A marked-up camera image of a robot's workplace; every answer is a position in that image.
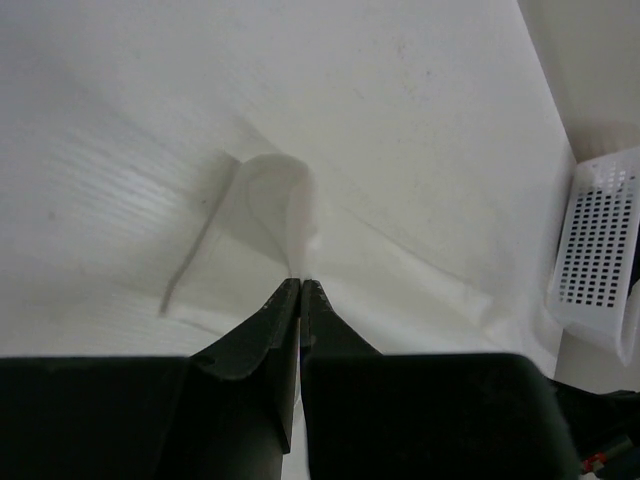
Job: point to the white tank top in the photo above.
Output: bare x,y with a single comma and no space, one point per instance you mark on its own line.
459,279

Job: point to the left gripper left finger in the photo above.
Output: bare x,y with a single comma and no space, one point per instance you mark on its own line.
225,412

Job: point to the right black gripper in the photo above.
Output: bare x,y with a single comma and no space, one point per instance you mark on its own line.
604,429

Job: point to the white plastic basket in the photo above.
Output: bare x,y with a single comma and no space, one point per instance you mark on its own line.
594,291

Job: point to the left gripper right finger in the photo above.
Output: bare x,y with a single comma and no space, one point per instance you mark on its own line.
423,416

